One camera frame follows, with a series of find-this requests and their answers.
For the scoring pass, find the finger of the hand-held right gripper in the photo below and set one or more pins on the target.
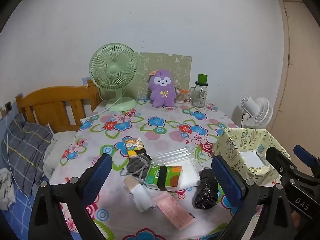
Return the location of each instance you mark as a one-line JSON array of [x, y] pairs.
[[303, 153], [277, 157]]

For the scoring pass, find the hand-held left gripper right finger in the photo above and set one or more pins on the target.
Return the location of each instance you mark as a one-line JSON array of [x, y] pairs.
[[228, 180]]

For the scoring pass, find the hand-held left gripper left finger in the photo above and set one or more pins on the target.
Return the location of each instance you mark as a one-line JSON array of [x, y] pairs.
[[97, 175]]

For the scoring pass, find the black plastic bag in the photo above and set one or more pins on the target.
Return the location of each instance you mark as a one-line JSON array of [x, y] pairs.
[[205, 192]]

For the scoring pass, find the yellow cartoon print box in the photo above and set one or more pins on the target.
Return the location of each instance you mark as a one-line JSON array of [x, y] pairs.
[[235, 142]]

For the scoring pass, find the yellow cartoon tissue packet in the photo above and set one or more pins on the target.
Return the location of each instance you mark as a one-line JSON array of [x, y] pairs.
[[133, 146]]

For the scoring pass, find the white and beige cloth roll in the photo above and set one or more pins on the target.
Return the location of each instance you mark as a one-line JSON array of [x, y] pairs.
[[142, 200]]

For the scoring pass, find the green white small box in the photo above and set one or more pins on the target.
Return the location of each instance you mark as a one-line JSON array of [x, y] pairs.
[[170, 177]]

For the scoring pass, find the clear plastic bag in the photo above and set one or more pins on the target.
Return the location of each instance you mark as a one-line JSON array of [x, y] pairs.
[[172, 156]]

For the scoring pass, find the grey sock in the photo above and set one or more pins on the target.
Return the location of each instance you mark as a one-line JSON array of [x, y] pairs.
[[137, 165]]

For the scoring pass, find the white crumpled blanket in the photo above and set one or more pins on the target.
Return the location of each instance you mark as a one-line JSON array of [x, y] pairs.
[[60, 145]]

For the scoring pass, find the white standing fan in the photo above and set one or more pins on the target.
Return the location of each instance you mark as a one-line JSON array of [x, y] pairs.
[[260, 112]]

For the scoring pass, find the beige door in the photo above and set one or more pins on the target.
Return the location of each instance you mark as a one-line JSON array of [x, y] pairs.
[[300, 80]]

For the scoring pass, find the grey plaid pillow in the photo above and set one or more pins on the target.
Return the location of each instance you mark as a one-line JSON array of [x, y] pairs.
[[25, 145]]

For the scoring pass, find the blue bed sheet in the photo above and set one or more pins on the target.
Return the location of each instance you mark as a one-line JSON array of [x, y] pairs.
[[22, 205]]

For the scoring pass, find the glass jar green lid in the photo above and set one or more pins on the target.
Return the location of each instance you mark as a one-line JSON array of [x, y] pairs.
[[198, 97]]

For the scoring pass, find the white crumpled cloth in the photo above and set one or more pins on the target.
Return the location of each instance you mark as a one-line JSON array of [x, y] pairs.
[[6, 187]]

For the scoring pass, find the small jar orange lid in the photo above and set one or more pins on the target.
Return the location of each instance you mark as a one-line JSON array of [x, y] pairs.
[[180, 97]]

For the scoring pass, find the purple plush toy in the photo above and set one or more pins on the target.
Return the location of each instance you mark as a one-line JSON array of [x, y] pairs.
[[161, 95]]

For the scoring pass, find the green desk fan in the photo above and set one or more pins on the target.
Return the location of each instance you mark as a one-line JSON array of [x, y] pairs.
[[112, 67]]

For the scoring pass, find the green patterned board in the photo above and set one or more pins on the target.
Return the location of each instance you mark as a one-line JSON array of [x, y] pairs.
[[175, 65]]

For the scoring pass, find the black wall switch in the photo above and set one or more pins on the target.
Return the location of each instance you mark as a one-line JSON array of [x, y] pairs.
[[8, 107]]

